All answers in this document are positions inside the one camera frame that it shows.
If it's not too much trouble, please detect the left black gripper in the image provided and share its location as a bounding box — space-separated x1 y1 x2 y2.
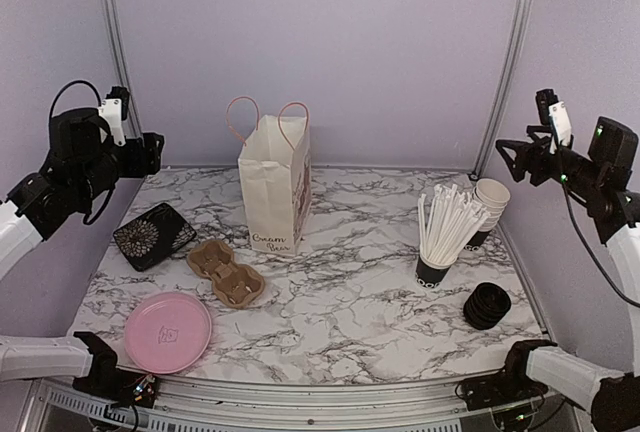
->
75 131 164 204

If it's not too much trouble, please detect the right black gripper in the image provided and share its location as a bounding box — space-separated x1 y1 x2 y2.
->
495 125 604 199

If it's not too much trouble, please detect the stack of paper coffee cups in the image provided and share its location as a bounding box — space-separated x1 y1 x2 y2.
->
464 178 511 251

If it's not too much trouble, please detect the stack of black cup lids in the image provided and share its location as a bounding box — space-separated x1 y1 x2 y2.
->
463 282 512 330

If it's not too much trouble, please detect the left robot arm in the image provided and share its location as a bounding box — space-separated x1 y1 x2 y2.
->
1 86 164 397

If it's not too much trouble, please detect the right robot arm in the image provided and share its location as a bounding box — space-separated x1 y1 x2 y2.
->
495 117 639 431

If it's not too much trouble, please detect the white paper takeout bag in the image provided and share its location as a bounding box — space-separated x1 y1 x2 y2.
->
225 96 311 257

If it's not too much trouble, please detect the black floral patterned tray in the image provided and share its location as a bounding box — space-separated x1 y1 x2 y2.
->
113 203 197 272

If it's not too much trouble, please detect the bundle of white paper straws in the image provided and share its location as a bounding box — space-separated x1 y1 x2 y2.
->
418 184 489 269

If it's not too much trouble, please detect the brown cardboard cup carrier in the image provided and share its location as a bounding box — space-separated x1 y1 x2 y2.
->
187 240 266 309

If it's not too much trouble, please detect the pink round plate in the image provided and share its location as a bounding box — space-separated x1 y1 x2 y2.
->
124 292 212 375

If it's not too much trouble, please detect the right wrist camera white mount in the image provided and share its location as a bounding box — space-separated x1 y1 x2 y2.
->
535 89 573 155

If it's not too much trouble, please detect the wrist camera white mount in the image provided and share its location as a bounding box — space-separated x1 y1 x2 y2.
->
98 86 131 147
535 89 573 155

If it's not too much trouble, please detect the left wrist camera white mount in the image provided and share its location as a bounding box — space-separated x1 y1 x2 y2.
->
98 86 131 147

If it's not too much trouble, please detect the left aluminium frame post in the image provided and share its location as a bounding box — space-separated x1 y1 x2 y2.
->
100 0 142 138

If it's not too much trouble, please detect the aluminium frame post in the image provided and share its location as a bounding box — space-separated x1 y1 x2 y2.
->
471 0 533 178
100 0 142 138

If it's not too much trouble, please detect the right aluminium frame post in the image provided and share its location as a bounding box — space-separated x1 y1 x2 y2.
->
471 0 533 178

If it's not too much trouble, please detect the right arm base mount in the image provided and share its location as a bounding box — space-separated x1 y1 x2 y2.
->
455 372 549 411

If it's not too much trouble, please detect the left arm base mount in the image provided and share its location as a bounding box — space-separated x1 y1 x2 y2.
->
72 331 158 409

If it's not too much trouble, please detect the front aluminium frame rail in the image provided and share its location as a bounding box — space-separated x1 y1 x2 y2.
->
19 371 601 432

